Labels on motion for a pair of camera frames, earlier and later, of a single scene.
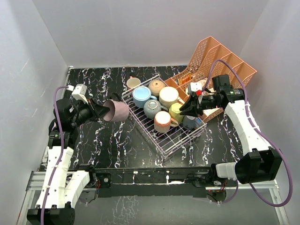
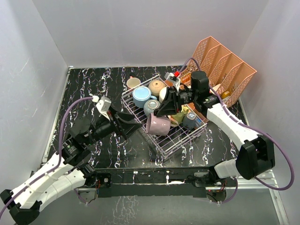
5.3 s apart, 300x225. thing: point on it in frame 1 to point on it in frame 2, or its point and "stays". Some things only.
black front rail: [148, 182] stays
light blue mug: [140, 94] stays
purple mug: [119, 111] to [159, 126]
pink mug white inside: [131, 82] stays
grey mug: [151, 107] stays
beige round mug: [154, 86] stays
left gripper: [95, 109] to [127, 127]
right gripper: [191, 101] to [170, 105]
